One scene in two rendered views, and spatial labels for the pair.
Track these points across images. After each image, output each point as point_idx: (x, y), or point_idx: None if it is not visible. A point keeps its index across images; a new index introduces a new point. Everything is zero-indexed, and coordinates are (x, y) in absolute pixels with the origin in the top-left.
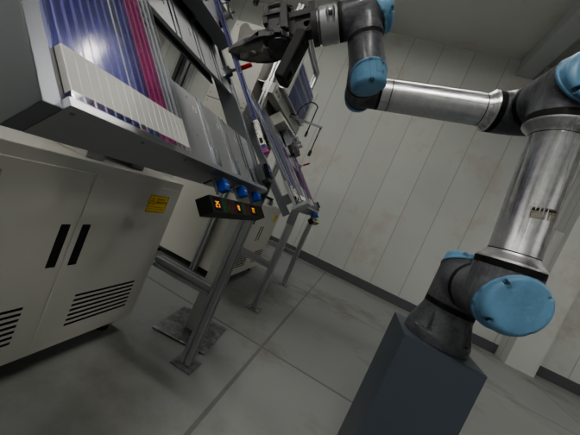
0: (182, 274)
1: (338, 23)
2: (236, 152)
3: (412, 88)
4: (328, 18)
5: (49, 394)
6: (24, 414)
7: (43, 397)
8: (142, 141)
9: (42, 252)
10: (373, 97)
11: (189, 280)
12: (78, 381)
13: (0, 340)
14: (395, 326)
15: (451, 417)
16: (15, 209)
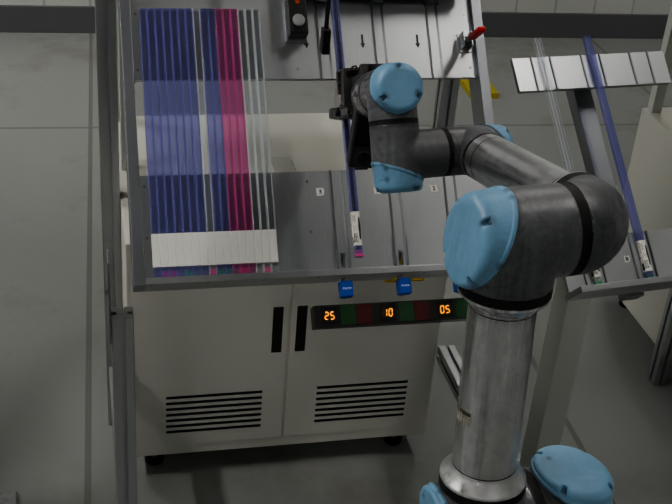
0: (455, 386)
1: (364, 108)
2: (422, 214)
3: (484, 165)
4: (357, 101)
5: (294, 493)
6: (267, 502)
7: (288, 494)
8: (207, 282)
9: (263, 336)
10: (463, 171)
11: None
12: (324, 494)
13: (251, 419)
14: None
15: None
16: (227, 296)
